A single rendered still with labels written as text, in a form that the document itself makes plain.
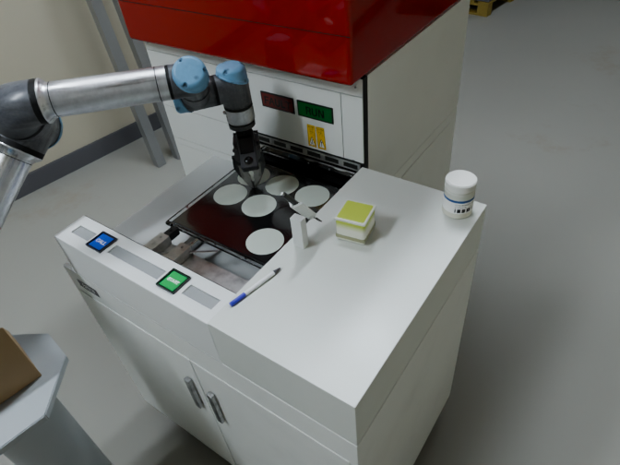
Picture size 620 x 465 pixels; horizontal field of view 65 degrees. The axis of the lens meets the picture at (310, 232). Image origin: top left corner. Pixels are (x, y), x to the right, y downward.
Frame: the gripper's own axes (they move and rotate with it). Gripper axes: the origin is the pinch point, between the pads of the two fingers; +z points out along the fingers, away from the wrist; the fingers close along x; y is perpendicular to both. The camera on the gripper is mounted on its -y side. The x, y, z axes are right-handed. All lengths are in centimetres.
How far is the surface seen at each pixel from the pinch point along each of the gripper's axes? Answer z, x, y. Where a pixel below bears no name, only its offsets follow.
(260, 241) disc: 1.3, -1.1, -23.0
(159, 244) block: 0.5, 25.4, -19.6
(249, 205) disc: 1.3, 1.6, -7.4
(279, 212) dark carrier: 1.4, -6.5, -12.3
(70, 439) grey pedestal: 33, 54, -52
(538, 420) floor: 91, -87, -39
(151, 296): -2.8, 23.4, -41.0
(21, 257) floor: 91, 141, 90
